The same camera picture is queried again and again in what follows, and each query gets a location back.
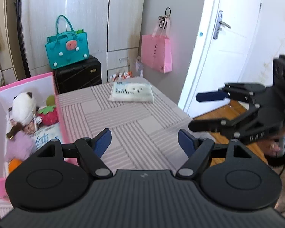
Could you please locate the blue wet wipes pack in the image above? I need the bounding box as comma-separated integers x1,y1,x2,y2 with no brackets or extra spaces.
31,123,63,150

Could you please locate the white brown plush toy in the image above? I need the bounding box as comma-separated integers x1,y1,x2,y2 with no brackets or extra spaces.
6,92,42,139

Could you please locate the right hand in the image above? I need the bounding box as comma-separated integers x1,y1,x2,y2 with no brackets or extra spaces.
257,126,285,157

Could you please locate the red strawberry plush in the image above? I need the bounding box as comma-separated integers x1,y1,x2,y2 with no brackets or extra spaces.
37,105,59,126

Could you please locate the green ball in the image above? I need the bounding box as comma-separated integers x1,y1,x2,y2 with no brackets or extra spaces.
46,95,55,107

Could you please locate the white door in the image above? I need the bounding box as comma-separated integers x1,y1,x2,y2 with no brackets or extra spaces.
179,0,261,117

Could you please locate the purple plush toy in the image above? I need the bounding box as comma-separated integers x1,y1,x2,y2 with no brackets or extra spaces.
4,131,36,162

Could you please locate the black suitcase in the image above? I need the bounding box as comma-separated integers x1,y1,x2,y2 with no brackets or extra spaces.
53,55,102,94

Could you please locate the white tissue pack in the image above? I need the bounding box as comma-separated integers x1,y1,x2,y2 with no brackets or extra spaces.
108,82,154,103

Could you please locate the orange ball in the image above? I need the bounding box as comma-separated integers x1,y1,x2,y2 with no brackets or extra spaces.
8,158,22,173

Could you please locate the pink storage box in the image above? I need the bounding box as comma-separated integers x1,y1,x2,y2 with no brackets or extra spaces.
0,73,70,198

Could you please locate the colourful milk bottle carton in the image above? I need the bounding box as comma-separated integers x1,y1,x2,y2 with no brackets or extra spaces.
108,72,132,82

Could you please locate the pink paper gift bag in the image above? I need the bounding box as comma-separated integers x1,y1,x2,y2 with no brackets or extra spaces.
141,15,172,73

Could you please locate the teal felt tote bag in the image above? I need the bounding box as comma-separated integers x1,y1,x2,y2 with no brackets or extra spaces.
45,14,89,70

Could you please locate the white wardrobe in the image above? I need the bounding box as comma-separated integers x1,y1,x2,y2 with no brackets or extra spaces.
17,0,144,82

